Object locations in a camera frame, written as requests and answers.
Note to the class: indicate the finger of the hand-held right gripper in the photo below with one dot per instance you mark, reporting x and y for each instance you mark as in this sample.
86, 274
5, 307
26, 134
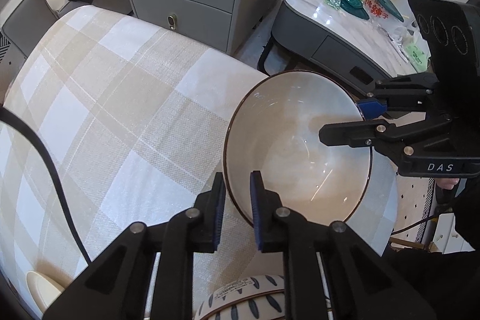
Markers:
405, 95
356, 134

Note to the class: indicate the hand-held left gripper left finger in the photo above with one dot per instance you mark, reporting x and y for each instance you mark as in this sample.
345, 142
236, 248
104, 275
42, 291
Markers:
219, 211

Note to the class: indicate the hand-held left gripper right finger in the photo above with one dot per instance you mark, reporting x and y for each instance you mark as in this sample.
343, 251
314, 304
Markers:
257, 211

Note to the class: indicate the beige round plate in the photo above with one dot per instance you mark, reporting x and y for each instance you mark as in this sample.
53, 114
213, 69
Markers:
41, 293

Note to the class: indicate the person's right forearm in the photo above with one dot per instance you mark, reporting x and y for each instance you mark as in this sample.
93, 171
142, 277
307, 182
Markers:
450, 267

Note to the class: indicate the person's right hand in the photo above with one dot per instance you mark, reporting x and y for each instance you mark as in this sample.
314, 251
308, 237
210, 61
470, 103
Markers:
448, 183

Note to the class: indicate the white green packet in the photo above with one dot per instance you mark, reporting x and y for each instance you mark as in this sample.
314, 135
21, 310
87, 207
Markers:
416, 55

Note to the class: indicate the grey coffee table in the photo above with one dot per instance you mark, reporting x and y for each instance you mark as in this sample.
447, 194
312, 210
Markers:
337, 39

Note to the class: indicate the teal snack packet red print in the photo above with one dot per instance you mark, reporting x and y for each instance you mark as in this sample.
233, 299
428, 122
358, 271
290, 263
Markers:
380, 3

